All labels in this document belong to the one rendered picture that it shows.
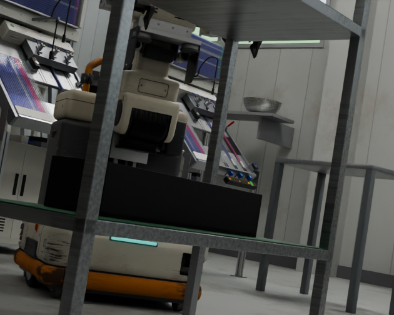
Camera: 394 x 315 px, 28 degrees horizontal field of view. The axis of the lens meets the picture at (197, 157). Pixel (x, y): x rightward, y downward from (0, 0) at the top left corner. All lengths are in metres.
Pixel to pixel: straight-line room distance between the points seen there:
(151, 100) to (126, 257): 0.60
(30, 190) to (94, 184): 3.11
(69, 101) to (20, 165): 1.27
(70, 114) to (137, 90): 0.33
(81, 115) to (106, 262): 0.65
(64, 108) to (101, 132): 1.85
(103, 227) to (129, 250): 1.54
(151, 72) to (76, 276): 1.79
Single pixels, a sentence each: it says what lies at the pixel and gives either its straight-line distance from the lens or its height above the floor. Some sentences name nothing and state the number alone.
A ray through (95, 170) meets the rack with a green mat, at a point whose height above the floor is 0.43.
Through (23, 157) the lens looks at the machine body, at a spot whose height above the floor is 0.54.
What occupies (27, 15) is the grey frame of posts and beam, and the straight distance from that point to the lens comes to 4.67.
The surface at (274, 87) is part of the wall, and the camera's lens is 8.54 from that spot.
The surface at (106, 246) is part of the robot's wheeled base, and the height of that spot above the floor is 0.22.
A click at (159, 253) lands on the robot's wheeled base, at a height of 0.22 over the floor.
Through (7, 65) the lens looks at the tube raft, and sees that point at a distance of 4.34.
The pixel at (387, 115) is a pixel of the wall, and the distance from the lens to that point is 7.84.
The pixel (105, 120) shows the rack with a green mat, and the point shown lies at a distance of 1.40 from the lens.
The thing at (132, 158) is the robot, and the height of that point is 0.57.
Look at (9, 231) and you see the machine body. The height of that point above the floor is 0.13.
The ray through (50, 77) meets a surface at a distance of 4.56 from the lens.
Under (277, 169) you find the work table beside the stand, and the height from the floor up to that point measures 0.73.
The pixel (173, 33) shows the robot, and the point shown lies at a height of 1.06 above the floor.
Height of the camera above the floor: 0.38
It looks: 4 degrees up
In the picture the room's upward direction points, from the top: 9 degrees clockwise
